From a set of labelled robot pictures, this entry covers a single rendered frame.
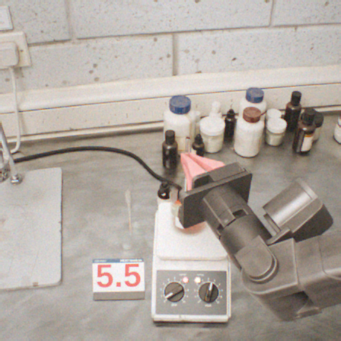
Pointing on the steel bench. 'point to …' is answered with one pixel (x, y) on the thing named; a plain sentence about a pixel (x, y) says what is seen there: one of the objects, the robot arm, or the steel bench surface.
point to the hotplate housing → (189, 269)
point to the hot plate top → (180, 248)
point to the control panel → (191, 292)
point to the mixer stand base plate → (31, 230)
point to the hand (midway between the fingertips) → (186, 159)
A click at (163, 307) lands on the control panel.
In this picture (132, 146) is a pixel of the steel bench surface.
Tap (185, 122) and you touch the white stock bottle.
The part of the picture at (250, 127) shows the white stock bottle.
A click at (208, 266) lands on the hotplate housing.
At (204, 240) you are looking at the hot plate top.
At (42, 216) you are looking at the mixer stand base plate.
